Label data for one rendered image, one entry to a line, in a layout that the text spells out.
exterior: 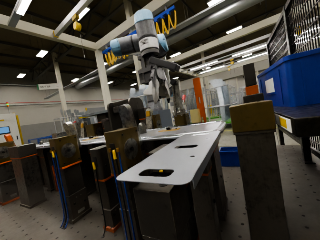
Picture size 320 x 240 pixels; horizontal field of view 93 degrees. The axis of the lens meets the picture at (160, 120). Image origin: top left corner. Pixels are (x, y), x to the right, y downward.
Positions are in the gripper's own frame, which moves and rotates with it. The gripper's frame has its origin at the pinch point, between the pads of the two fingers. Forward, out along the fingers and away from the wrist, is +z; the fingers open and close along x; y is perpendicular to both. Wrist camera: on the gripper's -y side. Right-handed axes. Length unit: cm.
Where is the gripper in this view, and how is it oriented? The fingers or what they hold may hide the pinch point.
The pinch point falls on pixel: (164, 101)
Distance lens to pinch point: 60.0
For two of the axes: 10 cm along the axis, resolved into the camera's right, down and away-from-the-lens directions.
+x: -4.6, 1.1, -8.8
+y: -8.7, 1.5, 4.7
